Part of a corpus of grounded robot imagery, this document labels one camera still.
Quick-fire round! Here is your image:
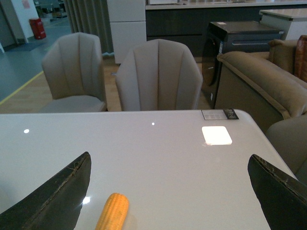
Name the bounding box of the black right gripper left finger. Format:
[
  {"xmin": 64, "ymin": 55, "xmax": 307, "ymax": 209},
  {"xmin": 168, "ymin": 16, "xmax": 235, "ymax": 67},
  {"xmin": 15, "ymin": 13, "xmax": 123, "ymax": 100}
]
[{"xmin": 0, "ymin": 152, "xmax": 92, "ymax": 230}]

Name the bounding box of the right beige upholstered chair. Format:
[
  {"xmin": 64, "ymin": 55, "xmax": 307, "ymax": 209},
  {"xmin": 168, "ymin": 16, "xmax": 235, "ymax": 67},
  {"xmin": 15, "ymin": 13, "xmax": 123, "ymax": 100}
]
[{"xmin": 116, "ymin": 39, "xmax": 203, "ymax": 111}]

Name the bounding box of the black washing machine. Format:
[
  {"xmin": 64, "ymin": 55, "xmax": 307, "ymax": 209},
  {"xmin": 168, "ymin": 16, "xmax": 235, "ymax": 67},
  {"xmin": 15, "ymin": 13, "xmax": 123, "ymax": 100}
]
[{"xmin": 201, "ymin": 21, "xmax": 283, "ymax": 109}]

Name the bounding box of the beige chair at table side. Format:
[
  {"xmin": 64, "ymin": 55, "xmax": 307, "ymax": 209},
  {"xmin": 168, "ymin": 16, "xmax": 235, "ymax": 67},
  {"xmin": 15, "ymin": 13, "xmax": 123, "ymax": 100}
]
[{"xmin": 266, "ymin": 115, "xmax": 307, "ymax": 184}]

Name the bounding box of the blue floor mat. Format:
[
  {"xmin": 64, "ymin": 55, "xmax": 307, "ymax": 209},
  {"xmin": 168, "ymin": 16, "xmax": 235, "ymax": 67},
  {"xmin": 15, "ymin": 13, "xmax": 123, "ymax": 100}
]
[{"xmin": 4, "ymin": 42, "xmax": 45, "ymax": 52}]

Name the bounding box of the beige ribbed curtain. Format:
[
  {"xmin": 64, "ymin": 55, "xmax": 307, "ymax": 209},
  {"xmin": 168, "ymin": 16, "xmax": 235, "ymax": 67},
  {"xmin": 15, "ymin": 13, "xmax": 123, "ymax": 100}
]
[{"xmin": 64, "ymin": 0, "xmax": 114, "ymax": 53}]

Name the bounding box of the white drawer column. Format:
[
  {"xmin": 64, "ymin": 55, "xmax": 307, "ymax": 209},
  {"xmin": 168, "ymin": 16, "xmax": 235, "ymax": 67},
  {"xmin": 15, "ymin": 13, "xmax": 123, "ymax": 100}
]
[{"xmin": 107, "ymin": 0, "xmax": 146, "ymax": 64}]

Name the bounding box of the beige upholstered chair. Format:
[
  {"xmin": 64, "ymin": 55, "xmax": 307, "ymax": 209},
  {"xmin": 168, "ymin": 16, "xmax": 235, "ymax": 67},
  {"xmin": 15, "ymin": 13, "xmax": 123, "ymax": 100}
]
[
  {"xmin": 40, "ymin": 32, "xmax": 107, "ymax": 113},
  {"xmin": 116, "ymin": 39, "xmax": 203, "ymax": 111}
]

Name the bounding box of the brown leather cushion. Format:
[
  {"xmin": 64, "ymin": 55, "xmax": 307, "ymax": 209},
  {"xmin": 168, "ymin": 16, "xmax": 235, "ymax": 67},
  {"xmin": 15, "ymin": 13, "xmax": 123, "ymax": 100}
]
[{"xmin": 295, "ymin": 35, "xmax": 307, "ymax": 82}]

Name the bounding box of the red cabinet box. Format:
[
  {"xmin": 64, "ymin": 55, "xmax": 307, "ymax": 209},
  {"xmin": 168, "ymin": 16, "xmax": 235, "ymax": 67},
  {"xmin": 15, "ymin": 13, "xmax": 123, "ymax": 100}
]
[{"xmin": 29, "ymin": 18, "xmax": 46, "ymax": 40}]

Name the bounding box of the left beige upholstered chair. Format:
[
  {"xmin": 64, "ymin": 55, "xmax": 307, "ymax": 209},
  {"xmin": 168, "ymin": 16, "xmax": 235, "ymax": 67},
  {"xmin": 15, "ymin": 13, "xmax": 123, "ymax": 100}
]
[{"xmin": 40, "ymin": 32, "xmax": 107, "ymax": 113}]

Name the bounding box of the dark kitchen counter cabinet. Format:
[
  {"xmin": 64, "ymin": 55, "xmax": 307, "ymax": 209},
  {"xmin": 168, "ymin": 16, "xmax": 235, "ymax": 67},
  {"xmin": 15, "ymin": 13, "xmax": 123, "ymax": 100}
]
[{"xmin": 145, "ymin": 0, "xmax": 307, "ymax": 57}]

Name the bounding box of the black label sticker on table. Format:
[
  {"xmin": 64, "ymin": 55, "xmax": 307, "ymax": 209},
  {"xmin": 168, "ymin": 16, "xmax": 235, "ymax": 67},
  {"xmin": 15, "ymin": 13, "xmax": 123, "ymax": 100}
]
[{"xmin": 201, "ymin": 109, "xmax": 239, "ymax": 120}]

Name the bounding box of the yellow corn cob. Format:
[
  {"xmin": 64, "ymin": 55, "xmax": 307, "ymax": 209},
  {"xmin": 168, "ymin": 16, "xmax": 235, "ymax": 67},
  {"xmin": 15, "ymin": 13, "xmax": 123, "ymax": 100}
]
[{"xmin": 95, "ymin": 193, "xmax": 129, "ymax": 230}]

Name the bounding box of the brown sofa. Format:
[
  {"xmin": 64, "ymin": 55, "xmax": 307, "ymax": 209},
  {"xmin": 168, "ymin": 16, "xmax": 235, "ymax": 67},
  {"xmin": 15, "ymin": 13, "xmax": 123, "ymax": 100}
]
[{"xmin": 215, "ymin": 39, "xmax": 307, "ymax": 132}]

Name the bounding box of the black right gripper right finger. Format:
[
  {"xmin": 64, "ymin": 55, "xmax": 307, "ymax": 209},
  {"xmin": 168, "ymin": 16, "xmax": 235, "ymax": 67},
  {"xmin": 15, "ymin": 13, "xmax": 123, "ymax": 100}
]
[{"xmin": 248, "ymin": 154, "xmax": 307, "ymax": 230}]

